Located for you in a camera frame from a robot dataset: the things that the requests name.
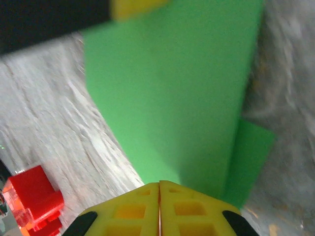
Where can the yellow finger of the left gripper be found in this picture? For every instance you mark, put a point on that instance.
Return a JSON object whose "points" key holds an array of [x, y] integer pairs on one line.
{"points": [[137, 8]]}

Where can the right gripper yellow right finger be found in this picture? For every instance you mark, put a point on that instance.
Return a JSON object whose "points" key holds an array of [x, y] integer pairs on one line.
{"points": [[199, 216]]}

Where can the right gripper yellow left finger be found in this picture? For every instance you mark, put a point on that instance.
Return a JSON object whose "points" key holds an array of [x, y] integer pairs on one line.
{"points": [[123, 216]]}

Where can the green square paper sheet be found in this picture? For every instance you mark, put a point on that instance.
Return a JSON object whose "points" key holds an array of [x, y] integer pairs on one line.
{"points": [[172, 98]]}

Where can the red toy brick cluster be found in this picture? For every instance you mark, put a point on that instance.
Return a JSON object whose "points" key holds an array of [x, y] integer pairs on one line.
{"points": [[34, 196]]}

